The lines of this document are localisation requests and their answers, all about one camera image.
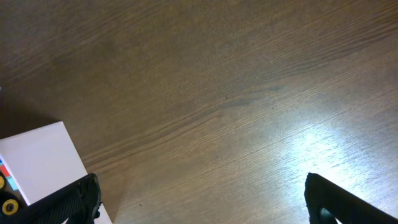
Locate colourful puzzle cube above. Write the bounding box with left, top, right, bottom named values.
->
left=0, top=161, right=19, bottom=191

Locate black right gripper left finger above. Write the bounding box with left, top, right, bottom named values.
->
left=0, top=173, right=102, bottom=224

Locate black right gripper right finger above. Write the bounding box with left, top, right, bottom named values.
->
left=304, top=173, right=397, bottom=224

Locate open white cardboard box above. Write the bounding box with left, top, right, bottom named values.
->
left=1, top=122, right=111, bottom=223

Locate yellow grey toy dump truck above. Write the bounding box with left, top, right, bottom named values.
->
left=0, top=174, right=21, bottom=218

